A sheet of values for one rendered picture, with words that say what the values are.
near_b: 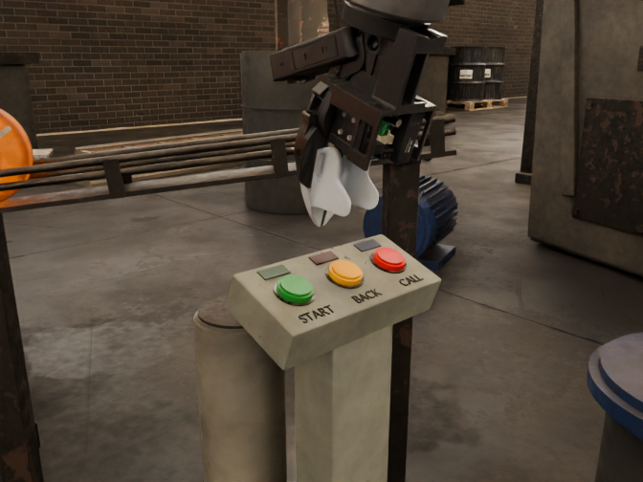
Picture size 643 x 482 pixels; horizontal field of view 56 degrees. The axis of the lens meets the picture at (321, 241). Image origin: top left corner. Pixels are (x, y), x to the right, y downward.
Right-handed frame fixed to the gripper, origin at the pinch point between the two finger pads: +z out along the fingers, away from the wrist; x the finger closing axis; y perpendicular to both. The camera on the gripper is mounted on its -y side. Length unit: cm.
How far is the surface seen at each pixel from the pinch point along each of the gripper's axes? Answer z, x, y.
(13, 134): 14, -12, -51
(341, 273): 9.3, 5.8, 0.6
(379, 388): 22.5, 9.4, 8.4
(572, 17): 2, 212, -83
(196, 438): 88, 20, -38
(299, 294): 9.1, -1.3, 1.5
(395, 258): 9.4, 14.6, 1.2
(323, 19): 75, 302, -316
